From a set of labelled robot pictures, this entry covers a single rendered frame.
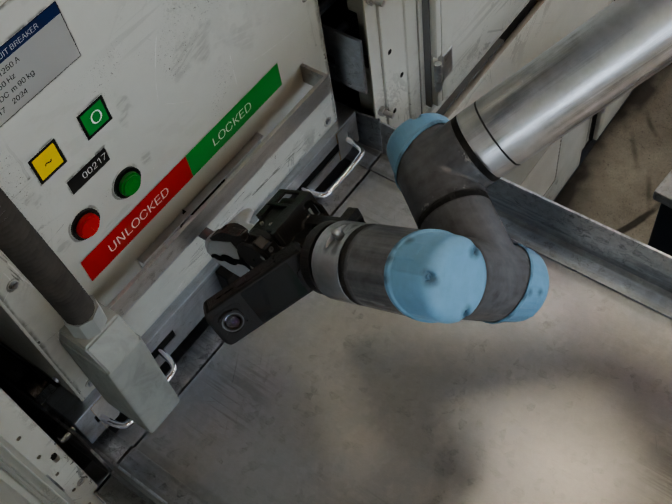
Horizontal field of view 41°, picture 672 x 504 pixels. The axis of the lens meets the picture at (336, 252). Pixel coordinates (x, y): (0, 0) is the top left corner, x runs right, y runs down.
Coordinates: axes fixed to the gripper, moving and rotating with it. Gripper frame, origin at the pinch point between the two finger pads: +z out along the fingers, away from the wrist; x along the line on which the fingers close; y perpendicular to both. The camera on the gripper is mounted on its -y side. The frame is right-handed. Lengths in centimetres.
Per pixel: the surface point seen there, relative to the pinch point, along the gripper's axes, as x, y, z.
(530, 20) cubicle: -20, 71, 10
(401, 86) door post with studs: -7.3, 38.1, 5.2
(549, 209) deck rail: -22.8, 32.3, -15.7
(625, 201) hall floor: -95, 106, 39
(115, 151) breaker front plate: 16.8, -2.3, -3.6
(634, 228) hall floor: -98, 99, 34
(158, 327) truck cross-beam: -6.0, -7.9, 8.5
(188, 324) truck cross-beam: -9.8, -4.4, 10.3
